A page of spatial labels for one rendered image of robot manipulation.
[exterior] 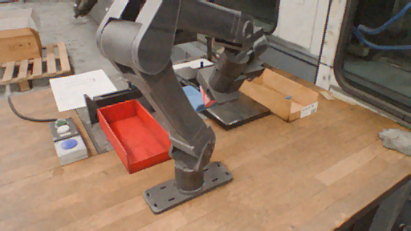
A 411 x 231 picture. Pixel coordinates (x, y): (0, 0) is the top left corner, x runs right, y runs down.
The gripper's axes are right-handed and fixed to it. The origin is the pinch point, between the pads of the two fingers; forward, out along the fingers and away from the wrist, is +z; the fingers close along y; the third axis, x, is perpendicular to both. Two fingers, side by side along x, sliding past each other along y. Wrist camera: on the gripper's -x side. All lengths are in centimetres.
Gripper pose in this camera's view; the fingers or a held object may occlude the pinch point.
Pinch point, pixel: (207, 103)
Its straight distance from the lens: 78.4
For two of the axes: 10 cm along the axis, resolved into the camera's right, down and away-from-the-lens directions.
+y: -4.7, -8.1, 3.5
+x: -8.3, 2.6, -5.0
